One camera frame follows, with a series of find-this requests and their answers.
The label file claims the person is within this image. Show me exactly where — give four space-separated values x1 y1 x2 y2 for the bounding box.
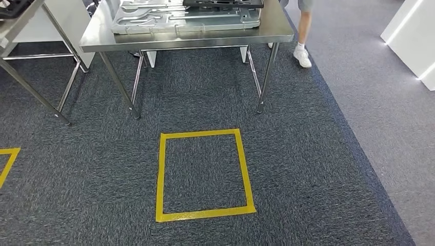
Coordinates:
267 0 315 69

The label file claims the white cabinet block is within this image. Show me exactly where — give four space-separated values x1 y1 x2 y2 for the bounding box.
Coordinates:
12 0 96 69

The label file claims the machined aluminium fixture plate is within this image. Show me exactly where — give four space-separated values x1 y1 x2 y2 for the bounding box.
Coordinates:
111 0 262 35

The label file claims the black plastic panel part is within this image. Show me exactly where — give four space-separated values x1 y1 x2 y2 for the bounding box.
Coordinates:
0 0 35 19
182 0 265 9

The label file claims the stainless steel workbench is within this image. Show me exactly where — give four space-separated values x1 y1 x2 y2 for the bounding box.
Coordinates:
79 0 295 119

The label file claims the white plinth with lit edges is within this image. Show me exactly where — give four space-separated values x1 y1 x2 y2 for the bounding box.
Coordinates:
380 0 435 92

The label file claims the stainless steel table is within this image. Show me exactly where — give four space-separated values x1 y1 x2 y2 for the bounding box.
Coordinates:
0 0 91 126

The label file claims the yellow floor tape square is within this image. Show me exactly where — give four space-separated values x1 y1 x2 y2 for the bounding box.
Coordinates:
0 147 21 190
155 128 256 223

